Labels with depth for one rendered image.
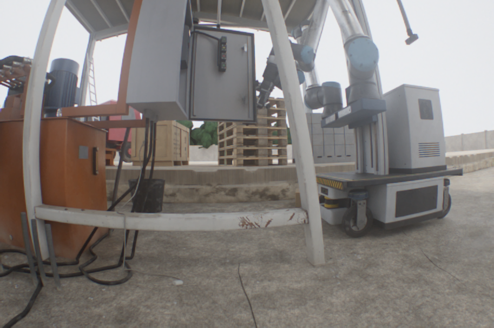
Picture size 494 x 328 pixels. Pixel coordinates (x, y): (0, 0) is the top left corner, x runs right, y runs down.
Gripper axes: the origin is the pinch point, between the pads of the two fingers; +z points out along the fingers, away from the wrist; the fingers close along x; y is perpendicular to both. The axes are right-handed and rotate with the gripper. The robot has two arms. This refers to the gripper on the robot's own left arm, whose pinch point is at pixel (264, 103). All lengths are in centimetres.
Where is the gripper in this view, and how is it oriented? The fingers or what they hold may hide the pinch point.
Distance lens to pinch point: 119.4
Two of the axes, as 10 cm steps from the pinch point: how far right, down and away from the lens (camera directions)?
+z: -3.6, 9.3, 1.0
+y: -9.2, -3.7, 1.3
